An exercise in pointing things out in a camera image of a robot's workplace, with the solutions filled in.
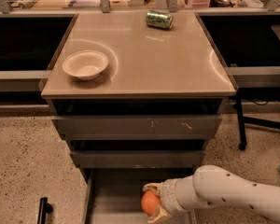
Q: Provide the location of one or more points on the grey bottom drawer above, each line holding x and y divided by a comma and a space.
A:
114, 195

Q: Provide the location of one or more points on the grey top drawer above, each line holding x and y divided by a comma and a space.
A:
152, 127

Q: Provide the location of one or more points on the grey middle drawer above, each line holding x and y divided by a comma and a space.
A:
137, 159

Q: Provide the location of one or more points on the black table leg with caster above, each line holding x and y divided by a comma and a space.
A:
241, 123

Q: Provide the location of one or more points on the orange fruit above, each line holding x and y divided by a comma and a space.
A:
149, 202

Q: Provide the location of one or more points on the grey drawer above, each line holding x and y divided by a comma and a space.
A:
137, 159
114, 195
152, 127

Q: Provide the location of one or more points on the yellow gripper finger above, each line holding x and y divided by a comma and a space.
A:
159, 216
154, 187

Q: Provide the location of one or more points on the white paper bowl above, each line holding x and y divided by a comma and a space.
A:
85, 64

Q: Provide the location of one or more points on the green soda can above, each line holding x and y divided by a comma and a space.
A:
159, 19

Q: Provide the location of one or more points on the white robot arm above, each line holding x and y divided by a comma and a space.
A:
210, 186

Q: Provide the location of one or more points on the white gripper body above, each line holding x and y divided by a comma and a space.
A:
170, 196

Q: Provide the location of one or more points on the grey drawer cabinet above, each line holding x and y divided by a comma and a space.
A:
150, 72

